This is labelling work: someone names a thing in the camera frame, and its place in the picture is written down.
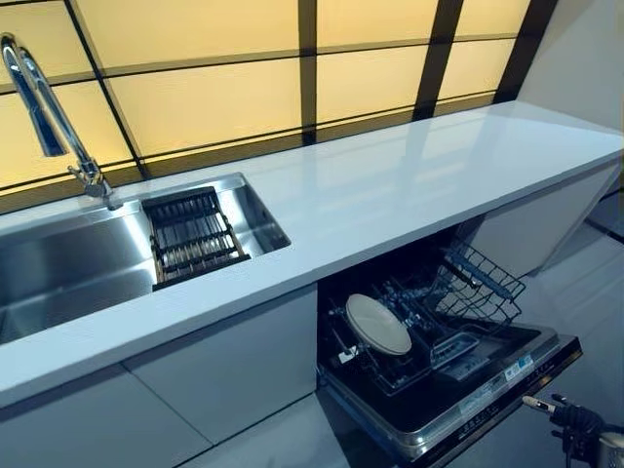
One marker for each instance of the white cabinet door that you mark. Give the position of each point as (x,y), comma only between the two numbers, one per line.
(224,361)
(541,219)
(88,424)

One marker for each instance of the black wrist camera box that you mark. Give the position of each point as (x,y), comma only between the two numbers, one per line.
(577,448)

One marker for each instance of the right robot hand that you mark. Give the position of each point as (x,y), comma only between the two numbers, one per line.
(575,419)

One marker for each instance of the cream round plate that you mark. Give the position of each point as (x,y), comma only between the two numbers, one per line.
(378,324)

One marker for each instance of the black dish drying rack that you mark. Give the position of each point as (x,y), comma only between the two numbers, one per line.
(195,234)

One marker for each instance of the stainless steel sink basin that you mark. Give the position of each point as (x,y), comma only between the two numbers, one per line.
(63,258)

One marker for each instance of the open dishwasher door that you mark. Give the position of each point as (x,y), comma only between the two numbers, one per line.
(487,400)

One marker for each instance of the chrome gooseneck kitchen faucet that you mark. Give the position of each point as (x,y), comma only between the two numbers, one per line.
(44,117)

